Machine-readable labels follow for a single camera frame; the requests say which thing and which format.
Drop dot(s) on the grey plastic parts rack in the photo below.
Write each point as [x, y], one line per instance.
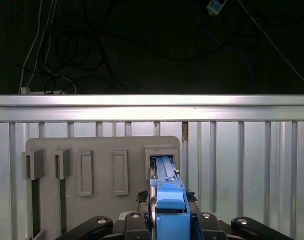
[104, 145]

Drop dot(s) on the hard disk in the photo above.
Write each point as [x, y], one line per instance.
[170, 200]

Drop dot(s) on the white adapter box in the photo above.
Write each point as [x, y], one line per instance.
[215, 5]

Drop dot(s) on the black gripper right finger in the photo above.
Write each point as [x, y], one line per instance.
[208, 225]

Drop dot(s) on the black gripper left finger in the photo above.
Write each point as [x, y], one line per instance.
[135, 225]

